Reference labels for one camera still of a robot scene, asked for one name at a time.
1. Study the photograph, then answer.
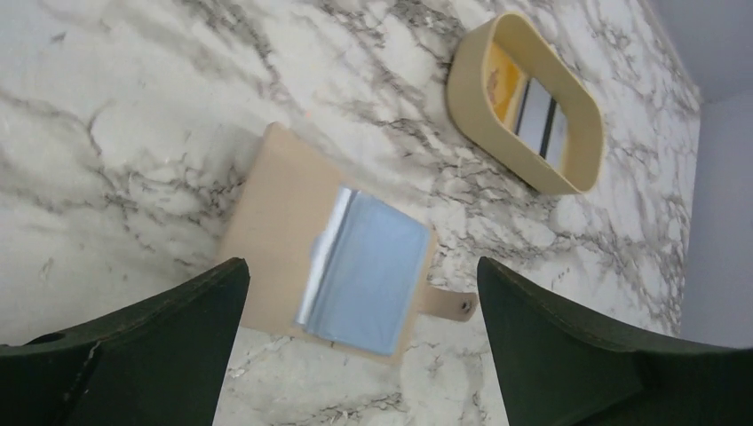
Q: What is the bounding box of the tan leather card holder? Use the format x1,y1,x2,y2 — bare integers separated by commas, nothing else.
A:
217,122,479,364

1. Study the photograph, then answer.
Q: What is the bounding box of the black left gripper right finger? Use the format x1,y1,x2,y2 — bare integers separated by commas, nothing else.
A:
477,257,752,425

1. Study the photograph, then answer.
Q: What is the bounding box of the beige oval tray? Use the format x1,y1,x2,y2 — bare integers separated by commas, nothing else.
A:
446,12,606,195

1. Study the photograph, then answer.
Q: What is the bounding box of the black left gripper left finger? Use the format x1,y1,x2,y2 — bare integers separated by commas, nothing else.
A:
1,258,250,425

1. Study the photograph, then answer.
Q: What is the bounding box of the gold credit card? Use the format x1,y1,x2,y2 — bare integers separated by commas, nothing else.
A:
484,43,527,130

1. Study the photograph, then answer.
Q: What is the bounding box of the white card with dark stripe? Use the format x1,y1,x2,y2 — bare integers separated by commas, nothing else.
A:
514,78,568,170

